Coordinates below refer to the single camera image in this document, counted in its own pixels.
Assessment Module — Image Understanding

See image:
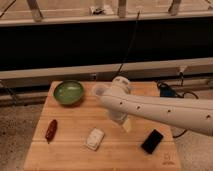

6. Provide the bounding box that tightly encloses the black hanging cable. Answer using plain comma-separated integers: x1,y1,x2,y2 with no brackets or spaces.
111,9,141,81

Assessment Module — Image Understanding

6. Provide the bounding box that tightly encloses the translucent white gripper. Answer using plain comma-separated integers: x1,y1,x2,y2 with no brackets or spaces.
108,110,132,133

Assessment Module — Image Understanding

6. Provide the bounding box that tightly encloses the black smartphone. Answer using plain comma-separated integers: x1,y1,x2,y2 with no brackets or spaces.
141,129,163,154

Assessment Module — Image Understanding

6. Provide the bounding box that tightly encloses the blue object on floor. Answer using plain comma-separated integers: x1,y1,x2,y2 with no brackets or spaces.
157,82,176,98

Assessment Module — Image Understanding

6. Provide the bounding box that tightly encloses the green ceramic bowl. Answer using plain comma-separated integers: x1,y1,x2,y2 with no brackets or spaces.
53,80,84,105

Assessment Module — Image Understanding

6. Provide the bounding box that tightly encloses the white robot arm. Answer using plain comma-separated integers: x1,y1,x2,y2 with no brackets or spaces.
100,76,213,136

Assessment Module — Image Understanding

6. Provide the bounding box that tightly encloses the red brown chili pepper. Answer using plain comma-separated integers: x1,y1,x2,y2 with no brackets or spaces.
45,120,57,142

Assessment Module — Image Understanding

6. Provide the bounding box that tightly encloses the wooden cutting board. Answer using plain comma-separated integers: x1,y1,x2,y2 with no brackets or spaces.
24,82,181,171

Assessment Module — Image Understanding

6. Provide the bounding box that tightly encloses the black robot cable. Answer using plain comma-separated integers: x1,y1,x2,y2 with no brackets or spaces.
171,129,188,139

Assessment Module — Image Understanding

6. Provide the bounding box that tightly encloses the translucent white cup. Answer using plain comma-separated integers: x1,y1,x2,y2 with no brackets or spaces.
92,84,108,97

